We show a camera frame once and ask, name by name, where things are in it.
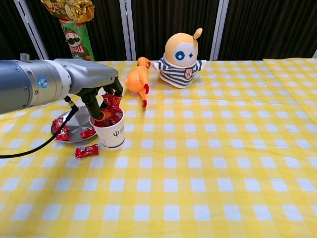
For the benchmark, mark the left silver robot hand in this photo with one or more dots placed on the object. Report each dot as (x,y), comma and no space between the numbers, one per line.
(91,77)

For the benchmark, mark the white paper cup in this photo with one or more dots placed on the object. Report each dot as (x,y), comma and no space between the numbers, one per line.
(111,136)

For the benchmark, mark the green Pringles can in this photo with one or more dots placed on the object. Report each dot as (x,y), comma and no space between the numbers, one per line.
(79,39)

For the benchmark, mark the orange rubber chicken toy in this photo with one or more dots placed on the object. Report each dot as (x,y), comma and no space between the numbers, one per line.
(136,79)

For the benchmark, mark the black pleated curtain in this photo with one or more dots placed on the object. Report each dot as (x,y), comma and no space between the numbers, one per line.
(272,24)
(7,29)
(153,24)
(109,29)

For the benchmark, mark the round silver metal plate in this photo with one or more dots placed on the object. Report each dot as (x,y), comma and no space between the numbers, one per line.
(74,126)

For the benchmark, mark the gold snack bag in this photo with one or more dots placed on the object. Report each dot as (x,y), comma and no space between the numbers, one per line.
(71,8)

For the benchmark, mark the egg-shaped striped plush toy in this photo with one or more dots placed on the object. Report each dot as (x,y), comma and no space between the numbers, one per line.
(178,72)

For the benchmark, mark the yellow white checked tablecloth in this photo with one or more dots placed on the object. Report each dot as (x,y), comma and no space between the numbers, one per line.
(198,161)

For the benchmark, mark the white metal frame post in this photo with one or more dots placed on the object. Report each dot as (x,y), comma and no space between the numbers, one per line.
(128,37)
(29,27)
(219,32)

